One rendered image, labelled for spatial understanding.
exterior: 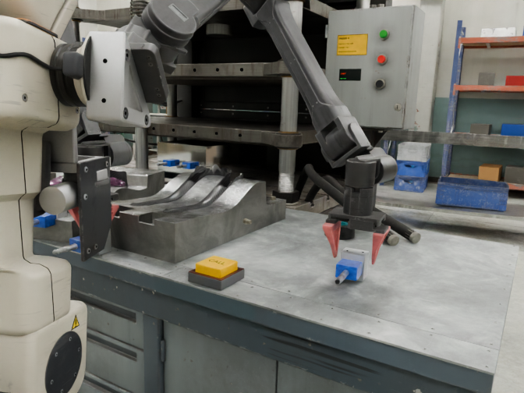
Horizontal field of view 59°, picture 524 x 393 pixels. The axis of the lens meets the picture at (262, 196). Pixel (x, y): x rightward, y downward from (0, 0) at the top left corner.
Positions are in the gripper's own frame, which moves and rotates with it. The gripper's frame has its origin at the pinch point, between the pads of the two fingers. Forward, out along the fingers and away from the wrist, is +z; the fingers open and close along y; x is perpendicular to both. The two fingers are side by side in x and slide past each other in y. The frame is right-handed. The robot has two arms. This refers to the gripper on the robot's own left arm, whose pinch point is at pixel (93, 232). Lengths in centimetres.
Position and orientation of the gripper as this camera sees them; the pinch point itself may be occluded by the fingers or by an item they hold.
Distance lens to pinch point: 111.2
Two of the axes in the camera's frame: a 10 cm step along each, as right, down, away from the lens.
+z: -0.2, 9.8, 2.0
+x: -4.9, 1.7, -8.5
